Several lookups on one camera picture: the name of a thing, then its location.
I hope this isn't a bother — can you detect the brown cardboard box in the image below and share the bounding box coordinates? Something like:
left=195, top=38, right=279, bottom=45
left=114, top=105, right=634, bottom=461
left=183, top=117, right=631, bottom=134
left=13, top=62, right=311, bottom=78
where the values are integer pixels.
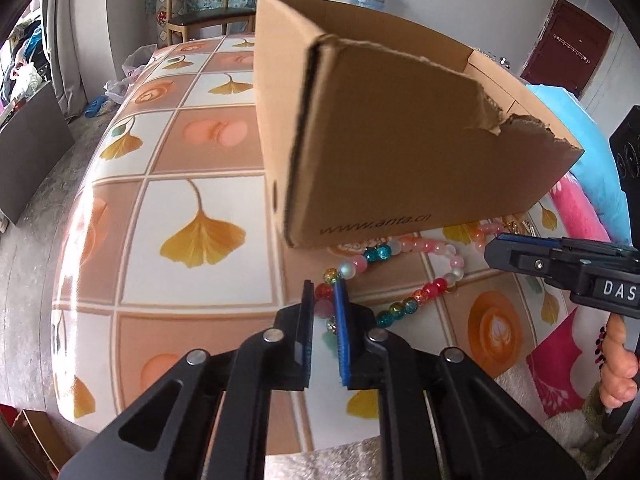
left=254, top=0, right=582, bottom=248

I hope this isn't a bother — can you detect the grey curtain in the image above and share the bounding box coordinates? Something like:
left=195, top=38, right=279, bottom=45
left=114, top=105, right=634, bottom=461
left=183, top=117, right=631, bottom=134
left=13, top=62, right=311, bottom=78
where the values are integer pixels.
left=40, top=0, right=88, bottom=119

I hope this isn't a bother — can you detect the dark red door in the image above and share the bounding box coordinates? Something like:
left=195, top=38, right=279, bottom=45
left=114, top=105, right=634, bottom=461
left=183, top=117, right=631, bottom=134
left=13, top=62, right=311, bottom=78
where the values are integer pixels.
left=521, top=0, right=612, bottom=98

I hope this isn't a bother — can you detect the ginkgo pattern bed sheet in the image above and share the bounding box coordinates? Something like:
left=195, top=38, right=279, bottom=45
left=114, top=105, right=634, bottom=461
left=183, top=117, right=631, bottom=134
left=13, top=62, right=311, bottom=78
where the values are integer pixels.
left=51, top=36, right=572, bottom=454

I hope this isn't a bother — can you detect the multicolour bead bracelet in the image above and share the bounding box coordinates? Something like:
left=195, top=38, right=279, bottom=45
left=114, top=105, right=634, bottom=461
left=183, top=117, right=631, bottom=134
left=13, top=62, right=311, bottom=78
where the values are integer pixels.
left=313, top=238, right=467, bottom=335

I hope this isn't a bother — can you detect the black flat panel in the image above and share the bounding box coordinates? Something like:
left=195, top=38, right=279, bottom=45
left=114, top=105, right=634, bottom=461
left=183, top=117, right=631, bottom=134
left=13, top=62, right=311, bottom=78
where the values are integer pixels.
left=0, top=82, right=74, bottom=224

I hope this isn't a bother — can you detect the light blue pillow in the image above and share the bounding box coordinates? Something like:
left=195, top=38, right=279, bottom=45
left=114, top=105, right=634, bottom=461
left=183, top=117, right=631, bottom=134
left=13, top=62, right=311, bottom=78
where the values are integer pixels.
left=527, top=84, right=631, bottom=245

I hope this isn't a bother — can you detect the right hand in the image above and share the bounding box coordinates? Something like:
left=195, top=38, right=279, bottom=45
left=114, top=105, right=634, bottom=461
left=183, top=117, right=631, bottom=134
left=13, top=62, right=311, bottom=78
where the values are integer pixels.
left=599, top=313, right=639, bottom=408

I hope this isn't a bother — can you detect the pink floral blanket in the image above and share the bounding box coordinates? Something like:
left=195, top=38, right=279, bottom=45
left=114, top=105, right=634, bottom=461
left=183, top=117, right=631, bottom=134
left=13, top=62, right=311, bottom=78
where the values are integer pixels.
left=524, top=171, right=640, bottom=461

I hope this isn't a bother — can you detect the wooden chair black seat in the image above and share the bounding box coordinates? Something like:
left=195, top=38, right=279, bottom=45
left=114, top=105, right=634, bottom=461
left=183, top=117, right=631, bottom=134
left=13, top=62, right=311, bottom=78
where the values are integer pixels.
left=164, top=0, right=256, bottom=46

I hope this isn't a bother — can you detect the white plastic bag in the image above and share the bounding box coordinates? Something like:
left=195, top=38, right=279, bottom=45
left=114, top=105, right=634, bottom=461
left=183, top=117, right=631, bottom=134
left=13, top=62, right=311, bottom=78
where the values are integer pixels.
left=104, top=44, right=157, bottom=105

